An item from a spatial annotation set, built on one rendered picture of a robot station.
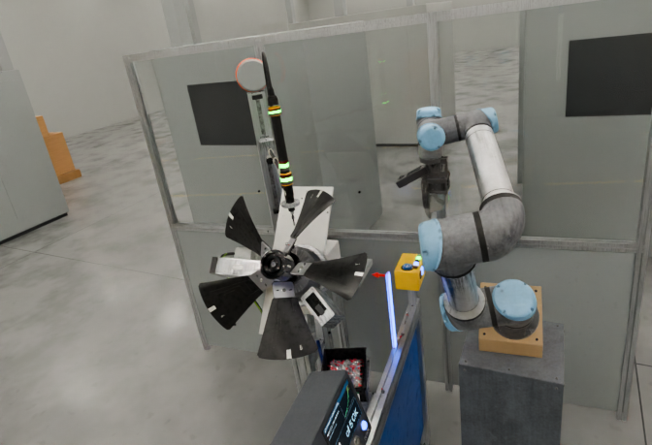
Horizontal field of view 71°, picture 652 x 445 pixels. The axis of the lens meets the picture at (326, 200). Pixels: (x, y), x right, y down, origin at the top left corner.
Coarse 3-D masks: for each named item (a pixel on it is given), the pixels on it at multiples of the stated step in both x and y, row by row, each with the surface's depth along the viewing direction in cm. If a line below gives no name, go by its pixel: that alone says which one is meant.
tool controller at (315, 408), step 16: (304, 384) 116; (320, 384) 113; (336, 384) 111; (352, 384) 116; (304, 400) 110; (320, 400) 108; (336, 400) 108; (352, 400) 114; (288, 416) 107; (304, 416) 105; (320, 416) 103; (336, 416) 106; (352, 416) 112; (288, 432) 102; (304, 432) 100; (320, 432) 100; (336, 432) 104; (352, 432) 110; (368, 432) 117
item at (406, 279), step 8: (408, 256) 202; (416, 256) 201; (400, 264) 196; (400, 272) 191; (408, 272) 190; (416, 272) 189; (424, 272) 202; (400, 280) 193; (408, 280) 191; (416, 280) 190; (400, 288) 194; (408, 288) 193; (416, 288) 191
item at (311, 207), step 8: (312, 192) 194; (312, 200) 190; (320, 200) 186; (328, 200) 182; (304, 208) 193; (312, 208) 186; (320, 208) 182; (304, 216) 187; (312, 216) 182; (296, 224) 192; (304, 224) 183; (296, 232) 186
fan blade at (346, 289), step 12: (312, 264) 182; (324, 264) 180; (336, 264) 179; (348, 264) 177; (312, 276) 174; (324, 276) 173; (336, 276) 172; (348, 276) 171; (360, 276) 170; (336, 288) 168; (348, 288) 167
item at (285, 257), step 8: (264, 256) 182; (272, 256) 181; (280, 256) 180; (288, 256) 182; (296, 256) 189; (264, 264) 182; (280, 264) 178; (288, 264) 179; (296, 264) 188; (264, 272) 180; (272, 272) 179; (280, 272) 177; (288, 272) 180; (280, 280) 181; (288, 280) 187; (296, 280) 186
